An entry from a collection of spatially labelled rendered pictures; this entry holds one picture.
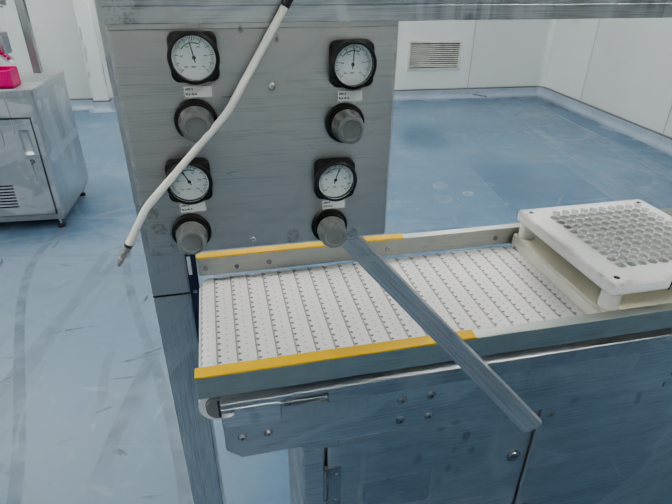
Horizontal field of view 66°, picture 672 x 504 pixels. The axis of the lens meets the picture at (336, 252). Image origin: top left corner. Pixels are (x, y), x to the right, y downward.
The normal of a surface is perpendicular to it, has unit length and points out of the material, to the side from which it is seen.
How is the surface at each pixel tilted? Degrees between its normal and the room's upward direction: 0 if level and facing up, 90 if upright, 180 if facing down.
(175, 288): 90
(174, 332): 90
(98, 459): 0
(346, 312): 0
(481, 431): 90
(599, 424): 90
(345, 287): 0
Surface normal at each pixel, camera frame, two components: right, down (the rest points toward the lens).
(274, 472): 0.01, -0.87
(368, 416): 0.22, 0.48
